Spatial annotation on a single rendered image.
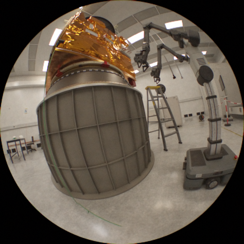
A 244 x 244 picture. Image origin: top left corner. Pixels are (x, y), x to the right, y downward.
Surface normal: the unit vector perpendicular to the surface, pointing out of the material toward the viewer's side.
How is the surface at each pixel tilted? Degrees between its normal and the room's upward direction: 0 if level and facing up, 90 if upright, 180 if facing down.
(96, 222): 0
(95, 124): 90
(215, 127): 90
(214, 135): 90
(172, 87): 90
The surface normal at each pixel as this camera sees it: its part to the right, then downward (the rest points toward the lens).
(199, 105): -0.60, 0.11
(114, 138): 0.48, -0.07
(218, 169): -0.58, -0.61
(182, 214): -0.18, -0.98
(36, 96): 0.78, -0.14
